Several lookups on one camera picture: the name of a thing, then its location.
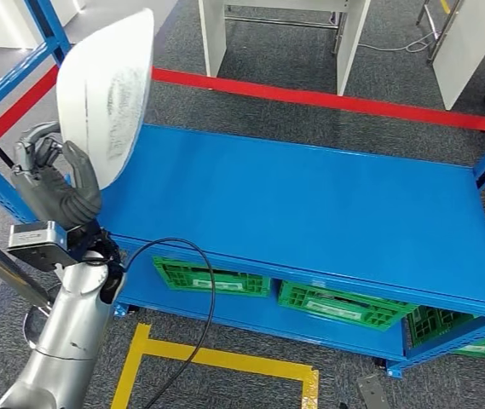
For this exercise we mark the long red barrier belt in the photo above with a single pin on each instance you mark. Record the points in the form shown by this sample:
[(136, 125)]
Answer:
[(310, 97)]

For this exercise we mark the open green plastic crate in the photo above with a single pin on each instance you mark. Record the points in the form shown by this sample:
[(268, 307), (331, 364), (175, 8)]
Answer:
[(438, 324)]

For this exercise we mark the short red barrier belt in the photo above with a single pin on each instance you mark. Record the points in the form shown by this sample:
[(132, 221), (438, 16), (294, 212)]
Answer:
[(16, 110)]

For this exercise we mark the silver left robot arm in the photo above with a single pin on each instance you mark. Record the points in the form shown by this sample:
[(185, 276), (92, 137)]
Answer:
[(67, 327)]

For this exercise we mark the blue metal shelf rack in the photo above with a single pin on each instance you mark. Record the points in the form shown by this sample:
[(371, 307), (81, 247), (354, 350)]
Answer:
[(310, 214)]

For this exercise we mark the white table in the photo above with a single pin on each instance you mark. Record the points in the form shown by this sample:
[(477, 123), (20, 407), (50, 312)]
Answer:
[(212, 34), (468, 45)]

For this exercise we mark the chrome stanchion post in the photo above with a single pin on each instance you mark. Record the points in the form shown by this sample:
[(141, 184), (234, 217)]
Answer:
[(3, 265)]

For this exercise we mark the chrome metal frame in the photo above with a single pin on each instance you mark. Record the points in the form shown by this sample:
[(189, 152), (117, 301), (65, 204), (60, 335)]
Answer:
[(445, 28)]

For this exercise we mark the yellow floor tape square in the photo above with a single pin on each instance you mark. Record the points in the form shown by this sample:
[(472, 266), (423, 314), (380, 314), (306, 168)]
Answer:
[(225, 358)]

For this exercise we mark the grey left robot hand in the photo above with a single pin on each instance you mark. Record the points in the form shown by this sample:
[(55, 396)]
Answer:
[(67, 197)]

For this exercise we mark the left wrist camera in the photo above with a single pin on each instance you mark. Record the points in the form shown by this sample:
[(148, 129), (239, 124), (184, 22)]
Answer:
[(37, 243)]

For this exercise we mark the white curved plastic part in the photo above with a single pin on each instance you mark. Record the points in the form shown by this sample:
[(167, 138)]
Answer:
[(97, 90)]

